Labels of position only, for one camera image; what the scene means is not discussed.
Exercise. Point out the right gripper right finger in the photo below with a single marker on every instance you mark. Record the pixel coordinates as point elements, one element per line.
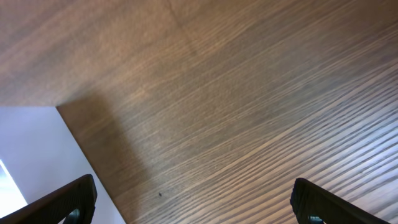
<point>313,204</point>

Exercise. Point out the white box pink inside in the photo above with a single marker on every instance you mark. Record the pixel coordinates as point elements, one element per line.
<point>38,155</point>

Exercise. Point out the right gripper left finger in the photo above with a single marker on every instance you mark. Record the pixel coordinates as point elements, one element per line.
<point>72,203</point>

